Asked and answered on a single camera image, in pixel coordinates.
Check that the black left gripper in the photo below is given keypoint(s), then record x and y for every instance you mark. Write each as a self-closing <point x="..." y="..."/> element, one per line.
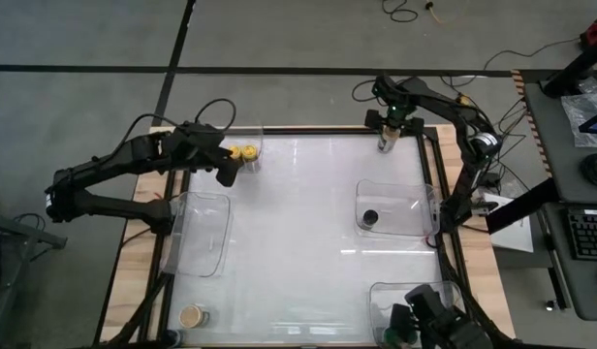
<point x="201" y="157"/>

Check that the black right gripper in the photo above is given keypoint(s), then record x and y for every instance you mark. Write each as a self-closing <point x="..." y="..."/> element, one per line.
<point x="395" y="115"/>

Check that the yellow-lid dark spice jar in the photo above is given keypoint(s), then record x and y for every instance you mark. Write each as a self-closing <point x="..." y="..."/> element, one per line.
<point x="236" y="153"/>
<point x="250" y="152"/>

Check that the furikake jar tan lid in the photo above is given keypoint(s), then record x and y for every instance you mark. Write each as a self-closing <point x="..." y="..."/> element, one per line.
<point x="386" y="141"/>

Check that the clear plastic bin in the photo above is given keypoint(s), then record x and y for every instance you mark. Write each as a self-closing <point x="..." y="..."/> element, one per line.
<point x="255" y="136"/>
<point x="381" y="300"/>
<point x="201" y="242"/>
<point x="400" y="203"/>

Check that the green herb jar black lid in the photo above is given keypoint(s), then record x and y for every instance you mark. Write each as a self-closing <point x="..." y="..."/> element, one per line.
<point x="370" y="218"/>
<point x="173" y="338"/>

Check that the green-lid spice jar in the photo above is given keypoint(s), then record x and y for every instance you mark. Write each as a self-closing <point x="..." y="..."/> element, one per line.
<point x="409" y="338"/>
<point x="391" y="336"/>

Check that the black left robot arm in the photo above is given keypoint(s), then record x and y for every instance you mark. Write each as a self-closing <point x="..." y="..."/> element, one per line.
<point x="109" y="162"/>

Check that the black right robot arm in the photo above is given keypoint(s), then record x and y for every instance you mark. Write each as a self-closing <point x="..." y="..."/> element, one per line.
<point x="444" y="104"/>

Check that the wooden table base board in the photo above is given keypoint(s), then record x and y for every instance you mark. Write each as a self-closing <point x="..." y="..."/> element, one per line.
<point x="134" y="252"/>

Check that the striped hazard tape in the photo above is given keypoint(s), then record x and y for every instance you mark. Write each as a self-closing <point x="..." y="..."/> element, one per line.
<point x="528" y="116"/>

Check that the cup with tan contents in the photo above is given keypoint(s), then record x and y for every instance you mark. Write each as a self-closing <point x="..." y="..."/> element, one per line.
<point x="191" y="316"/>

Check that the white paper sheet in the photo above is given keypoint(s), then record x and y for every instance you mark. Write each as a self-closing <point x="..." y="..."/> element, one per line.
<point x="514" y="232"/>

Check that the clear plastic bag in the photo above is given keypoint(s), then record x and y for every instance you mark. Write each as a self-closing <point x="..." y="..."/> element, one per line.
<point x="577" y="111"/>

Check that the grey metal stand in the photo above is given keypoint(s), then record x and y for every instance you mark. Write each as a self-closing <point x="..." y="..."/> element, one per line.
<point x="17" y="232"/>

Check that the black keyboard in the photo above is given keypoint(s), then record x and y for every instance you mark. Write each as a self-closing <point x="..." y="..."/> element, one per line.
<point x="589" y="232"/>

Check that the grey desk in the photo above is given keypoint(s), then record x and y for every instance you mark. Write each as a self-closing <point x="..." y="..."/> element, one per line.
<point x="570" y="291"/>

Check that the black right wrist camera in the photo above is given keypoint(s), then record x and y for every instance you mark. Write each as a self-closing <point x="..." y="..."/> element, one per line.
<point x="386" y="89"/>

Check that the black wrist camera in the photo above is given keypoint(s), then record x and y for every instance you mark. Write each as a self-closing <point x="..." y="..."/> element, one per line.
<point x="199" y="135"/>
<point x="386" y="89"/>

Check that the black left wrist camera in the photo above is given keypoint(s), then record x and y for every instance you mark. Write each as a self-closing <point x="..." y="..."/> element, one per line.
<point x="199" y="135"/>

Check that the black table frame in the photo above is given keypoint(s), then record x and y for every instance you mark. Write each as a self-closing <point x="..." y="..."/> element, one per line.
<point x="327" y="131"/>

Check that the black camera mount hardware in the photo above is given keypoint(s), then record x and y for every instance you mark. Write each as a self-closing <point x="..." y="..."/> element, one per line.
<point x="439" y="315"/>

